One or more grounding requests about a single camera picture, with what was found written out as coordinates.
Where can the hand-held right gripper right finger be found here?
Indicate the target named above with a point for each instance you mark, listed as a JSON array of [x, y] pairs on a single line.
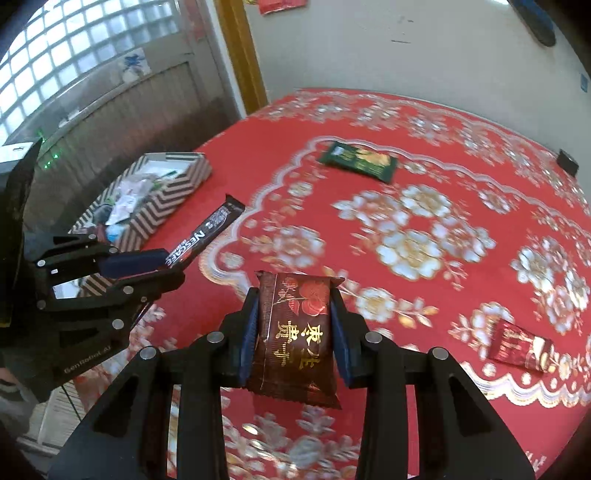
[[340, 350]]

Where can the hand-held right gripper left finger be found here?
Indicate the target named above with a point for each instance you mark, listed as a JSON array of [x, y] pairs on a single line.
[[247, 350]]

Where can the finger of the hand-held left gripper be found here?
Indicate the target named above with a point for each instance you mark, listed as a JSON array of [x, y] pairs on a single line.
[[157, 281], [138, 261]]

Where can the brown red snack packet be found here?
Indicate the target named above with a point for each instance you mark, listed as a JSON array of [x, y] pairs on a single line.
[[293, 341]]

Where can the heap of mixed snack packets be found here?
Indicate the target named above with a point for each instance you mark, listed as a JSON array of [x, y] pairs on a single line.
[[131, 194]]

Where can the striped cardboard box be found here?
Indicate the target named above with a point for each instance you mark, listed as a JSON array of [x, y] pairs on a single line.
[[173, 198]]

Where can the dark coffee stick packet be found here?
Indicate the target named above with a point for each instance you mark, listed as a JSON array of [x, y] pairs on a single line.
[[207, 230]]

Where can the red floral tablecloth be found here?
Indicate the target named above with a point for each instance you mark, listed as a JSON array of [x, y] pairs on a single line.
[[286, 207]]

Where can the grey door with glass panes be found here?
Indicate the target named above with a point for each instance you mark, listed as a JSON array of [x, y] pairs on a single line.
[[115, 92]]

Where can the red gold snack packet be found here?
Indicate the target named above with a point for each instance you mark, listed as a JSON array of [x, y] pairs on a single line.
[[517, 346]]

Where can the dark green snack packet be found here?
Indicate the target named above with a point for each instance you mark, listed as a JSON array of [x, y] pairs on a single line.
[[360, 161]]

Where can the blue white paper sticker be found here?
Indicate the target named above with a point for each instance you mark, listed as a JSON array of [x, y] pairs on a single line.
[[137, 65]]

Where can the small black box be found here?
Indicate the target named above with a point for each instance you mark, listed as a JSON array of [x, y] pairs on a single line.
[[568, 161]]

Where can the blue black hanging cloth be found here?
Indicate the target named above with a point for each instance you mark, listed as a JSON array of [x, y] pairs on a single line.
[[540, 23]]

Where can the wooden door frame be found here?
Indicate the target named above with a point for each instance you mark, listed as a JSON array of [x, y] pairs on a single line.
[[242, 55]]

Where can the red wall poster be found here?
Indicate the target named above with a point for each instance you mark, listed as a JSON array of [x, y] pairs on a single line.
[[281, 4]]

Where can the small dark wall sticker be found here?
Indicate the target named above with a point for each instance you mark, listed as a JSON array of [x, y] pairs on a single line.
[[583, 83]]

